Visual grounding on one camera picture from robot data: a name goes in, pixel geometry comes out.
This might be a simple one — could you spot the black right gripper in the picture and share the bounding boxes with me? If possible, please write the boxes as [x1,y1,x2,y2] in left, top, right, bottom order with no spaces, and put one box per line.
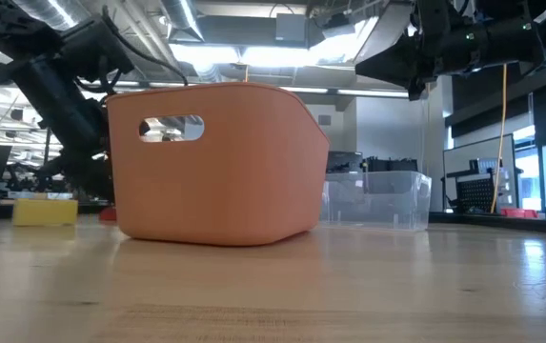
[355,0,459,102]

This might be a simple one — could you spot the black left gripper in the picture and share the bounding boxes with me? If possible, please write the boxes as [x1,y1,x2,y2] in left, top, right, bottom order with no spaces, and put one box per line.
[0,52,116,202]

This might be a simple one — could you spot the long yellow block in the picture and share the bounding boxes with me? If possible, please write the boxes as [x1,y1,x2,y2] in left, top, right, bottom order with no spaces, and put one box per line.
[12,198,79,227]

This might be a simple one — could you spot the orange plastic bin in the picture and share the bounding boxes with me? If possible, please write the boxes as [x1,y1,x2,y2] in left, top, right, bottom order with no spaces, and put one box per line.
[106,82,331,248]

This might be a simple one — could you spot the background black robot arms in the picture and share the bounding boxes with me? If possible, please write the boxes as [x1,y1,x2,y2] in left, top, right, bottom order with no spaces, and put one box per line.
[5,161,64,192]

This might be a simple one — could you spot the black equipment case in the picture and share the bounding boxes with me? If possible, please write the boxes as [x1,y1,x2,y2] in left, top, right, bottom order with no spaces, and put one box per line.
[361,155,419,173]

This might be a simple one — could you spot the grey partition board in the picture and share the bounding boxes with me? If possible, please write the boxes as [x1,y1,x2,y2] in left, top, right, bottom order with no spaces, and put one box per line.
[442,133,517,213]

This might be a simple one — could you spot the clear plastic container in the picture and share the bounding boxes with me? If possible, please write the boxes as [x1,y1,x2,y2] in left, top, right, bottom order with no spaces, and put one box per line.
[319,170,433,232]

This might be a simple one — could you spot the grey ceiling box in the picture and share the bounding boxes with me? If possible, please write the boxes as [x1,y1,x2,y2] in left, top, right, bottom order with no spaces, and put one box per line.
[275,12,309,43]

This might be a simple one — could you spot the black pegboard rack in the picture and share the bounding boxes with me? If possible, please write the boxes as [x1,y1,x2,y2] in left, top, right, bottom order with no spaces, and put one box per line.
[454,176,497,214]

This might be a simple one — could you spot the red tray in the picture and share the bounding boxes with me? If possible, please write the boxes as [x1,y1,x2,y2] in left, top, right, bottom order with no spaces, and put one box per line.
[499,207,539,219]

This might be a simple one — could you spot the yellow cable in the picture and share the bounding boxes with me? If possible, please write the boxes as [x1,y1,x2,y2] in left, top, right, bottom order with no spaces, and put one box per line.
[490,62,509,214]

